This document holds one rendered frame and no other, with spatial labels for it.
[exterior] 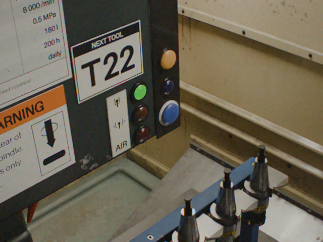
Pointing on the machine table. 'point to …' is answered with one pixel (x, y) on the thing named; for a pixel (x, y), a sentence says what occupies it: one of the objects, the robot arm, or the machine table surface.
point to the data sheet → (31, 48)
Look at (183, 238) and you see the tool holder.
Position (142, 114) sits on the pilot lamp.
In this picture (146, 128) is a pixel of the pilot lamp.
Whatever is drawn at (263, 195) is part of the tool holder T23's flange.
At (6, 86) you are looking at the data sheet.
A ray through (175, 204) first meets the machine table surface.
